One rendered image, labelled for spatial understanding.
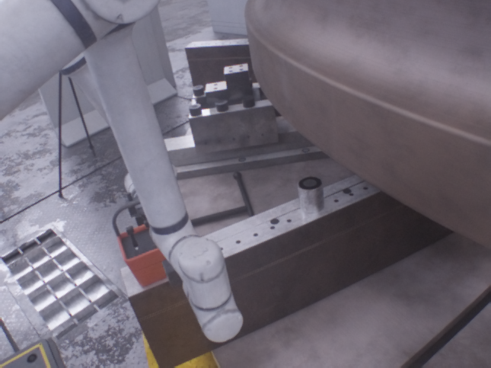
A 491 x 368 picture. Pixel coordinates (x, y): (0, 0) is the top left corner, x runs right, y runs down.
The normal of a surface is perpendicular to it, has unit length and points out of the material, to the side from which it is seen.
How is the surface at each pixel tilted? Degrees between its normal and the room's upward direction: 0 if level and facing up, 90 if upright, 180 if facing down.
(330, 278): 90
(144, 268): 97
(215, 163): 0
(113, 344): 0
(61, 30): 97
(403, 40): 77
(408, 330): 0
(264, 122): 90
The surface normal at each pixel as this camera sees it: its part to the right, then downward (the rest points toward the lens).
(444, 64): -0.85, 0.03
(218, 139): 0.00, 0.52
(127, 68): 0.69, 0.26
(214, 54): -0.37, 0.54
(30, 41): 0.45, 0.28
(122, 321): -0.17, -0.84
